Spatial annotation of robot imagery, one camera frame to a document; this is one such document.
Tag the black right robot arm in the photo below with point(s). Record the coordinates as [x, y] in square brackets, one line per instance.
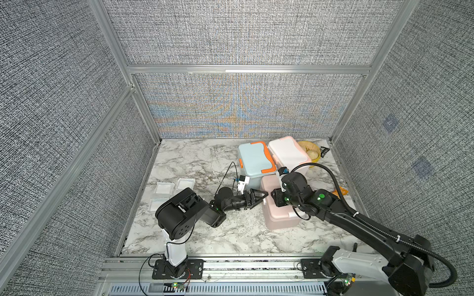
[406, 263]

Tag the small black wrapper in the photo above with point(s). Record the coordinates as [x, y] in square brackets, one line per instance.
[324, 151]

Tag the white gauze packet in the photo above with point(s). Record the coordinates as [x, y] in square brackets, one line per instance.
[155, 203]
[184, 183]
[164, 189]

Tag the pink first aid box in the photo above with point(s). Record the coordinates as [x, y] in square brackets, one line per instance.
[276, 217]

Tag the blue orange first aid box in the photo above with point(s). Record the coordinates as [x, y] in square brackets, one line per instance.
[256, 161]

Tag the orange small object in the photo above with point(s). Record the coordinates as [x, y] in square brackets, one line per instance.
[342, 190]

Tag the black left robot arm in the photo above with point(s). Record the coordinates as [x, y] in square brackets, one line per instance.
[178, 217]

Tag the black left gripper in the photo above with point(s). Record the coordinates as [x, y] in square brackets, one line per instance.
[249, 200]

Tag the aluminium front rail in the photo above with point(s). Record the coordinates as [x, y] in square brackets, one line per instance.
[233, 275]

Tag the yellow bamboo steamer basket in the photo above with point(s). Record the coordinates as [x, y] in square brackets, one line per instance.
[305, 145]

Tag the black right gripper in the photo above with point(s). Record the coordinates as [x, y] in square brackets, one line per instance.
[277, 196]

